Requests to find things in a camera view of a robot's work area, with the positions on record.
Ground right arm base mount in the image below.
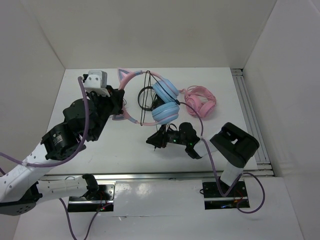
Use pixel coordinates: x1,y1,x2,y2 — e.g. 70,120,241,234
199,180,250,210

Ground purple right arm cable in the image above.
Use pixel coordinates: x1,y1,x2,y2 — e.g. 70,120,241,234
176,99,266,214

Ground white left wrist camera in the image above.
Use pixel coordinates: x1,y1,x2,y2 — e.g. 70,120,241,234
82,70,110,97

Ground aluminium right side rail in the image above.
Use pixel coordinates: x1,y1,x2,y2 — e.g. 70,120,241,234
230,69,271,169

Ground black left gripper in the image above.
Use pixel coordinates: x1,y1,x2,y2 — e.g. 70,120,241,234
86,84,125,141

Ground black headphones middle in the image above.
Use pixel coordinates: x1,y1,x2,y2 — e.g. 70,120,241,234
137,86,164,112

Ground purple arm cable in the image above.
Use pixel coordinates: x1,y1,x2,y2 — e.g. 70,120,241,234
0,76,101,240
176,99,266,214

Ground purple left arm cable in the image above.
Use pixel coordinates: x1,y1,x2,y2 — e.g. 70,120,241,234
0,76,101,240

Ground blue pink cat-ear headphones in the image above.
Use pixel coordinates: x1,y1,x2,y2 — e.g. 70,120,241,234
112,68,180,126

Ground pink wired gaming headset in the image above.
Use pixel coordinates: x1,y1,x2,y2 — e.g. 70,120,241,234
179,85,217,119

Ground thin black headphone cable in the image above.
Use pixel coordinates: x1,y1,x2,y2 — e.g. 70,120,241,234
139,70,181,152

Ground aluminium rail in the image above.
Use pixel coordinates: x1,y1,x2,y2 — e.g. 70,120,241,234
40,169,275,181
230,69,271,169

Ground aluminium front rail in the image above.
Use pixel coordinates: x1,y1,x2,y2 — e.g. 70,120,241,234
40,169,275,181

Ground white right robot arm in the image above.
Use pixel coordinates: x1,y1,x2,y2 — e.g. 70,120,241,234
146,122,260,196

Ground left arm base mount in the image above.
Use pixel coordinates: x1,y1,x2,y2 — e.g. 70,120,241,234
67,181,116,213

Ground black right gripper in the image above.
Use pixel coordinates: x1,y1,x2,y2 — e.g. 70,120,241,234
146,122,189,148

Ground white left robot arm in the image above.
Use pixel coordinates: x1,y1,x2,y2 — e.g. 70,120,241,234
0,85,125,216

